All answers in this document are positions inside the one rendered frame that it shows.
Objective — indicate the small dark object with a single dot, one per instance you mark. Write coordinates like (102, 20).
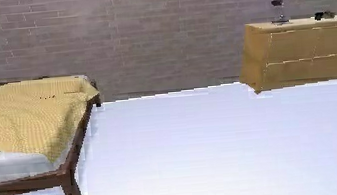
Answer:
(324, 15)

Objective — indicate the light wooden chest of drawers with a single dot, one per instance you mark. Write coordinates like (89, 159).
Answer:
(300, 53)

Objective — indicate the brown wooden bed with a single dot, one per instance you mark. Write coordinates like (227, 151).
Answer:
(69, 167)

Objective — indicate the black desk lamp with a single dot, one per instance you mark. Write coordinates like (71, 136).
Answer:
(279, 8)

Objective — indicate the yellow bed blanket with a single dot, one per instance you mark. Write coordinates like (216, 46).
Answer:
(27, 116)

